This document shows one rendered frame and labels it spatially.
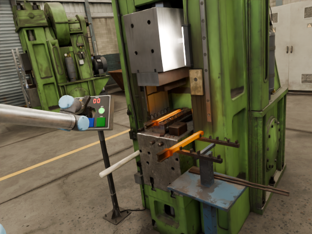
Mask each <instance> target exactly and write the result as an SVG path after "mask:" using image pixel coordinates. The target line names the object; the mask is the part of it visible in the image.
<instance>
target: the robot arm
mask: <svg viewBox="0 0 312 234"><path fill-rule="evenodd" d="M90 99H91V97H90V95H88V96H84V98H83V99H82V101H79V100H77V99H75V98H73V97H72V96H68V95H64V96H62V97H61V98H60V100H59V102H58V104H59V106H60V112H59V113H57V112H51V111H45V110H37V109H30V108H24V107H18V106H12V105H6V104H0V123H4V124H18V125H28V126H38V127H48V128H57V129H60V130H65V131H71V130H79V131H85V130H87V129H88V127H89V119H88V118H92V117H95V113H96V109H95V108H93V107H91V106H87V105H88V103H89V101H90ZM75 113H76V114H77V115H75ZM0 234H6V231H5V229H4V228H3V226H2V225H1V224H0Z"/></svg>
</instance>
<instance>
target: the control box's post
mask: <svg viewBox="0 0 312 234"><path fill-rule="evenodd" d="M98 136H99V140H100V145H101V150H102V154H103V159H104V165H105V168H106V169H107V168H109V167H110V163H109V158H108V153H107V148H106V143H105V137H104V131H103V130H98ZM107 179H108V184H109V189H110V193H111V194H114V193H115V189H114V184H113V179H112V174H111V173H110V174H108V175H107ZM111 199H112V204H113V209H115V212H116V216H117V208H118V205H117V199H116V194H114V195H111Z"/></svg>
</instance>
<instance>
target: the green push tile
mask: <svg viewBox="0 0 312 234"><path fill-rule="evenodd" d="M96 127H105V117H97V124H96Z"/></svg>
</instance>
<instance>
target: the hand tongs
mask: <svg viewBox="0 0 312 234"><path fill-rule="evenodd" d="M188 172H189V173H193V174H197V175H200V170H198V169H193V168H191V169H190V170H189V171H188ZM216 176H218V177H216ZM219 177H222V178H219ZM214 178H215V179H219V180H223V181H227V182H232V183H236V184H240V185H244V186H248V187H252V188H255V189H260V190H264V191H268V192H272V193H276V194H280V195H285V196H289V194H285V193H281V192H286V193H290V191H287V190H283V189H279V188H273V187H269V186H265V185H261V184H257V183H253V182H247V181H243V180H239V179H235V178H231V177H227V176H222V175H217V174H214ZM223 178H227V179H230V180H227V179H223ZM231 180H235V181H239V182H235V181H231ZM240 182H244V183H248V184H252V185H256V186H260V187H264V188H260V187H256V186H252V185H248V184H244V183H240ZM266 188H268V189H266ZM269 189H274V190H277V191H273V190H269ZM278 191H281V192H278Z"/></svg>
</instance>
